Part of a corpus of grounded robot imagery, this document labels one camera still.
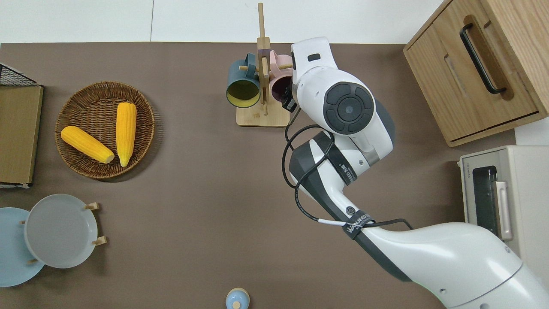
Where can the light blue plate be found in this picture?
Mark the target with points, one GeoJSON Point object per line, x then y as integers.
{"type": "Point", "coordinates": [13, 257]}

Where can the pink mug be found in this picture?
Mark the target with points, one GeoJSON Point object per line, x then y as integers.
{"type": "Point", "coordinates": [279, 83]}

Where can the brown table mat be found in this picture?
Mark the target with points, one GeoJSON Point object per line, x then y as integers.
{"type": "Point", "coordinates": [206, 193]}

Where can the wooden plate rack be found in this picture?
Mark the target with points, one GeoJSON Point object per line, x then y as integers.
{"type": "Point", "coordinates": [101, 241]}

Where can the grey plate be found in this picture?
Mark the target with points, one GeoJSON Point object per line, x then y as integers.
{"type": "Point", "coordinates": [60, 231]}

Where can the yellow corn cob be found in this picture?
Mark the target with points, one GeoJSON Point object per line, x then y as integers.
{"type": "Point", "coordinates": [126, 128]}
{"type": "Point", "coordinates": [85, 143]}

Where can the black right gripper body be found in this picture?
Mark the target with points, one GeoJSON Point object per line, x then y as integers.
{"type": "Point", "coordinates": [291, 104]}

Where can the white toaster oven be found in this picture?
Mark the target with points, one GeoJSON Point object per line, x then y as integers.
{"type": "Point", "coordinates": [527, 184]}

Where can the small blue bell wooden base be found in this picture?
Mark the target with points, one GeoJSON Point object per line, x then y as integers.
{"type": "Point", "coordinates": [237, 299]}

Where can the dark blue mug yellow inside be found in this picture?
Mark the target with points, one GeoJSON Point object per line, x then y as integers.
{"type": "Point", "coordinates": [242, 92]}

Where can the brown wicker basket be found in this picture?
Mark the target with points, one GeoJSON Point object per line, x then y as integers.
{"type": "Point", "coordinates": [98, 98]}

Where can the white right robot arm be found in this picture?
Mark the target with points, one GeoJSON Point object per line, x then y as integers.
{"type": "Point", "coordinates": [429, 257]}

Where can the light wooden cabinet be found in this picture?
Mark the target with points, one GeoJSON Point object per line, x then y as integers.
{"type": "Point", "coordinates": [484, 116]}

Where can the wooden mug rack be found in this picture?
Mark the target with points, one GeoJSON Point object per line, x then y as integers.
{"type": "Point", "coordinates": [270, 118]}

